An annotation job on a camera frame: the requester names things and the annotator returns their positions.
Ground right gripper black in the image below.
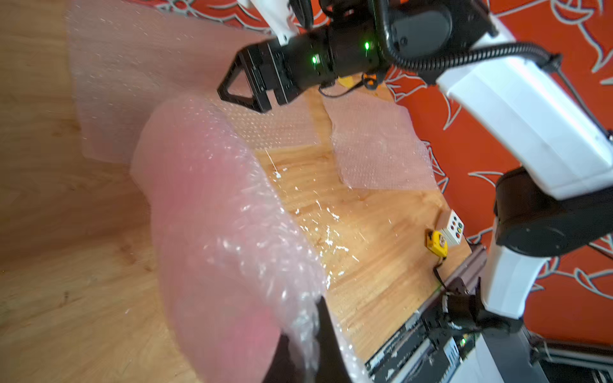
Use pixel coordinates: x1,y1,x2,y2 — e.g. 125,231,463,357
217,21,388,113

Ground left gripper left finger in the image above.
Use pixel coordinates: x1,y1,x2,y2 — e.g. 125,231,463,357
262,334,307,383

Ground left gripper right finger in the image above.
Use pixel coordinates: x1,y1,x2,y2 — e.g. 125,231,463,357
314,296,352,383

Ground pink glass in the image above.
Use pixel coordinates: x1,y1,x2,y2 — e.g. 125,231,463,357
131,94,369,382

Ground orange glass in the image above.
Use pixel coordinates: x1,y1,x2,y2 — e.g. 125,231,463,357
66,1,319,163

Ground bubble wrap sheet clear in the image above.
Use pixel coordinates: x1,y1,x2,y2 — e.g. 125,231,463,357
323,92,437,191

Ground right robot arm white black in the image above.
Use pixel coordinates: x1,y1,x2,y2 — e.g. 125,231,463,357
217,1,612,334

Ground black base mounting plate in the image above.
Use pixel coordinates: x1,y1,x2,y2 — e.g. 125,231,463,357
366,290,477,382

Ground yellow tape measure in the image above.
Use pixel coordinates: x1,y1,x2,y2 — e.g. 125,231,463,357
426,230,449,259

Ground white button control box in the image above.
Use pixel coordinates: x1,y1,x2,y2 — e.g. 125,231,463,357
437,210,465,247

